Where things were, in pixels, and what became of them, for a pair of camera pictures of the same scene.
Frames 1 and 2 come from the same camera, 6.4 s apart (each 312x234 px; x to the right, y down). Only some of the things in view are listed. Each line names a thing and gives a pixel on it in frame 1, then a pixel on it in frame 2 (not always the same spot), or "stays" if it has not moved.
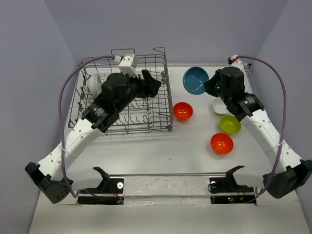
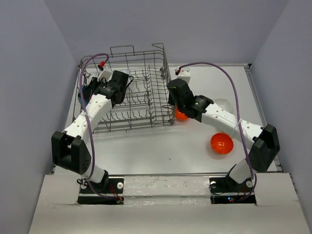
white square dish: [220, 107] stays
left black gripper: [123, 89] to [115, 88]
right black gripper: [209, 84] to [171, 100]
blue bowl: [194, 80] to [86, 92]
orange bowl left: [183, 111] stays
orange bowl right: [222, 143] stays
